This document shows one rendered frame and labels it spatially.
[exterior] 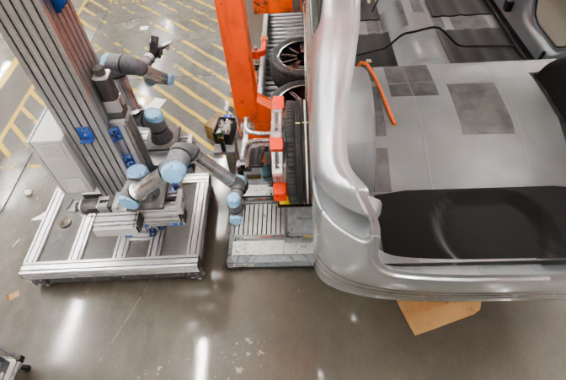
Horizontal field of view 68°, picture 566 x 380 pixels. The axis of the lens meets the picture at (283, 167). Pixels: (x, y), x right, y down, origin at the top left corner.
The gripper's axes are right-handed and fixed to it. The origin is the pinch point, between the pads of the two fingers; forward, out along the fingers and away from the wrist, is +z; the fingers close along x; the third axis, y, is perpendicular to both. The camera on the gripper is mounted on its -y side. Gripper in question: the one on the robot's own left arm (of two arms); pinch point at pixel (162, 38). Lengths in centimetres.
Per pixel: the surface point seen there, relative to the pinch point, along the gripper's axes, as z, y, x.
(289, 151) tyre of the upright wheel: -79, -1, 111
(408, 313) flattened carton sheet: -110, 95, 207
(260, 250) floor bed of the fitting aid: -88, 103, 100
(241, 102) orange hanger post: -19, 27, 64
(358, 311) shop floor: -116, 101, 176
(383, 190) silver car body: -82, 11, 167
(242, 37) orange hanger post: -17, -25, 64
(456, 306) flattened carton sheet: -99, 91, 238
